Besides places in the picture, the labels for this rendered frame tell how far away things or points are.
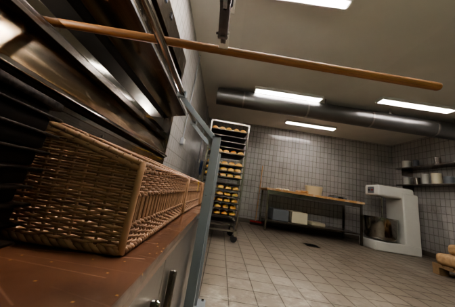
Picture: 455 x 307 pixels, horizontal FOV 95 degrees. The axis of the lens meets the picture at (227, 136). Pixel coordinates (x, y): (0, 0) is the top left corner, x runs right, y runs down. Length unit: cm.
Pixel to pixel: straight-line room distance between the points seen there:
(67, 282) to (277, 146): 576
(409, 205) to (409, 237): 63
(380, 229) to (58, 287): 552
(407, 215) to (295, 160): 253
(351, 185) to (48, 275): 649
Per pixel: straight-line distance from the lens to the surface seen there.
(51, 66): 97
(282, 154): 594
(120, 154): 41
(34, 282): 34
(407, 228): 599
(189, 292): 109
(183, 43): 83
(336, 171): 644
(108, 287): 32
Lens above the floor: 71
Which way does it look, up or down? 14 degrees up
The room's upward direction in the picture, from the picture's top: 9 degrees clockwise
